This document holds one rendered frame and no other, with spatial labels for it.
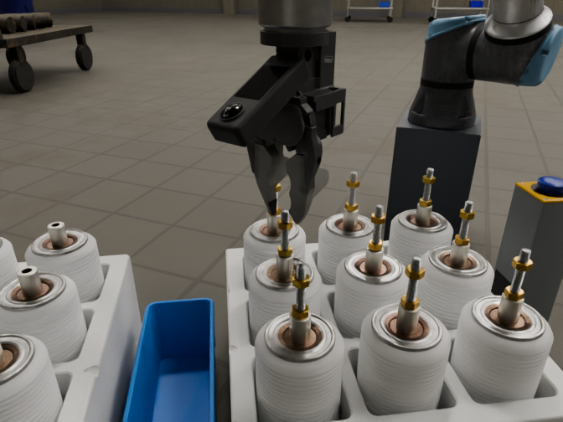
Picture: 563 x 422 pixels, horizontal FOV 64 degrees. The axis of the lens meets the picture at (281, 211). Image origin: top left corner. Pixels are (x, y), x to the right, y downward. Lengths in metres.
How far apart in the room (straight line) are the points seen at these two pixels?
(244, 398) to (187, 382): 0.28
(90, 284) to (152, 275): 0.37
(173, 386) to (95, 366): 0.22
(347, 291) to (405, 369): 0.14
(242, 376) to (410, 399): 0.19
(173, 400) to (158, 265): 0.41
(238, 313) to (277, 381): 0.18
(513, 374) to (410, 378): 0.12
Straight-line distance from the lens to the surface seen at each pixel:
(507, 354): 0.55
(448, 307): 0.65
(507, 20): 0.99
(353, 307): 0.60
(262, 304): 0.57
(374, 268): 0.61
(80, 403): 0.58
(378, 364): 0.52
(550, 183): 0.76
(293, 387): 0.49
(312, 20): 0.47
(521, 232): 0.78
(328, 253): 0.70
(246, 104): 0.45
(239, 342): 0.60
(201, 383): 0.80
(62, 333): 0.63
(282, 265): 0.57
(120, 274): 0.76
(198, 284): 1.02
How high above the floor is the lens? 0.58
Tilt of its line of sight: 26 degrees down
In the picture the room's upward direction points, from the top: straight up
